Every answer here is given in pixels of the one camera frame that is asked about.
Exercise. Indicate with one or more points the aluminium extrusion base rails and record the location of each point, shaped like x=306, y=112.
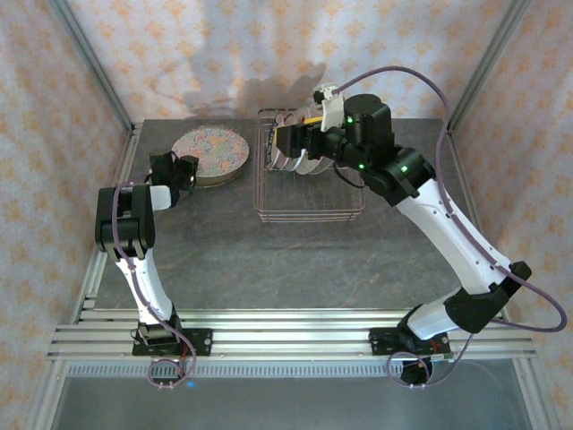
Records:
x=286, y=333

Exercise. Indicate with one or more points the aluminium frame post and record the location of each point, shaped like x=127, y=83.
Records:
x=95, y=67
x=484, y=67

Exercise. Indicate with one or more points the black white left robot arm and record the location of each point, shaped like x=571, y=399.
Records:
x=143, y=286

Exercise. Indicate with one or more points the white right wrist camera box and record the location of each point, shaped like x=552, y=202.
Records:
x=333, y=112

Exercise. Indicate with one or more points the small green circuit board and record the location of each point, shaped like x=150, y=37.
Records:
x=443, y=358

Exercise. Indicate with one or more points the large floral patterned plate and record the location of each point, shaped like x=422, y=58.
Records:
x=210, y=150

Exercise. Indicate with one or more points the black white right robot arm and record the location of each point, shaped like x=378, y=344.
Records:
x=456, y=242

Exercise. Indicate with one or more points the aluminium table side rail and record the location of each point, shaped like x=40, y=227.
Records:
x=456, y=157
x=127, y=157

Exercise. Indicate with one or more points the white strawberry print plate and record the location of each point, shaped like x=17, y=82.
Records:
x=299, y=115

